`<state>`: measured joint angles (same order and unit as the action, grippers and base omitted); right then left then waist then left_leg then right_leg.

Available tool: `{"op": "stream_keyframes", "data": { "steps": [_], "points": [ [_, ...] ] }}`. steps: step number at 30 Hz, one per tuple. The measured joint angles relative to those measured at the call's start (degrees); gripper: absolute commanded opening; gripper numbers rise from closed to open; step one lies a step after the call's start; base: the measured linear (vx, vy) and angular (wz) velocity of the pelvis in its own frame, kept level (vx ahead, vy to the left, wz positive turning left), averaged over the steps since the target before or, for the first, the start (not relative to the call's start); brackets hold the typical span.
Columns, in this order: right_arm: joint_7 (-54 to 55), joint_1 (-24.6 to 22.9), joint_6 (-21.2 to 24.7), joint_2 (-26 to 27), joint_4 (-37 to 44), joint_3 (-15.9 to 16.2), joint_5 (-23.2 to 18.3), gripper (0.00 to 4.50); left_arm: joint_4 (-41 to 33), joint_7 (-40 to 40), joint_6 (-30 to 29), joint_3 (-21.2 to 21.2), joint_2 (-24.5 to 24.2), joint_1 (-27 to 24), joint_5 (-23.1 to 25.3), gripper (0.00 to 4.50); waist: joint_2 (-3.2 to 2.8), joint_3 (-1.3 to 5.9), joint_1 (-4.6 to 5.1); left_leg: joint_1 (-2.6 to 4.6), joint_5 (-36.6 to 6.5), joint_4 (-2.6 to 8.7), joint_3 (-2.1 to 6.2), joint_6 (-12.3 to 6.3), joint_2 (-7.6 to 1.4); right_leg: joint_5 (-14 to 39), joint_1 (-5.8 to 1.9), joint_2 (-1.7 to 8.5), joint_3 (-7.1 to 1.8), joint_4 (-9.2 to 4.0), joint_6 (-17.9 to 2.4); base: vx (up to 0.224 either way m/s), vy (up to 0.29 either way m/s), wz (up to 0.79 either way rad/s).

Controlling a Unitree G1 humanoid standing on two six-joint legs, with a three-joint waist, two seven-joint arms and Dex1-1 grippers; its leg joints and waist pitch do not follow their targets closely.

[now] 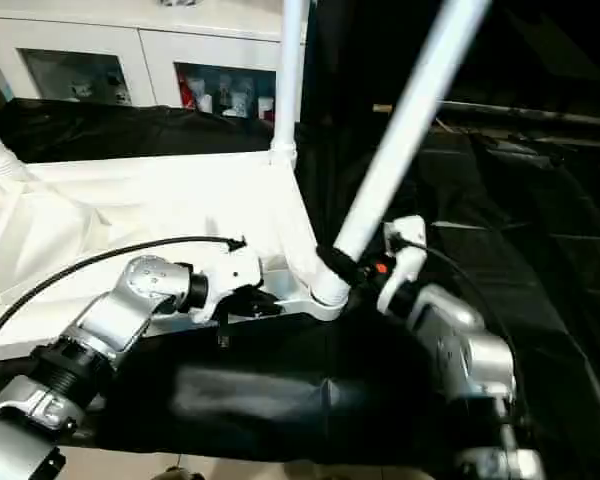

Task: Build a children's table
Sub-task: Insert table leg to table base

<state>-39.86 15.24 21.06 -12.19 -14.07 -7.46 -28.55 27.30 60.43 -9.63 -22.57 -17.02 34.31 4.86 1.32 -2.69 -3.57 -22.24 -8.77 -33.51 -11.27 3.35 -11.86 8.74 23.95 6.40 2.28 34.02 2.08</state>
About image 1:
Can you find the white plastic table top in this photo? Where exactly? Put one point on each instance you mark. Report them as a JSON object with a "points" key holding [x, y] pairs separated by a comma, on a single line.
{"points": [[130, 200]]}

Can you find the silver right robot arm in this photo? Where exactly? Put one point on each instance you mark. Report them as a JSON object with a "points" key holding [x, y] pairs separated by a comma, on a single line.
{"points": [[460, 350]]}

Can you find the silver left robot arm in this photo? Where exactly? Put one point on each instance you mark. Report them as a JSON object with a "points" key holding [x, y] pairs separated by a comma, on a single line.
{"points": [[90, 340]]}

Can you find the black mat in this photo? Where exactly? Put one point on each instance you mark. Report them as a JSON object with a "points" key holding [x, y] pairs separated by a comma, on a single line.
{"points": [[280, 400]]}

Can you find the black furniture with gold label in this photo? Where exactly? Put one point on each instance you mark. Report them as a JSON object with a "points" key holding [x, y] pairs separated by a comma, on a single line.
{"points": [[540, 50]]}

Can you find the white cabinet with glass doors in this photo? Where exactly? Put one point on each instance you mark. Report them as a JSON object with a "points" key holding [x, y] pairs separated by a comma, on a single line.
{"points": [[130, 40]]}

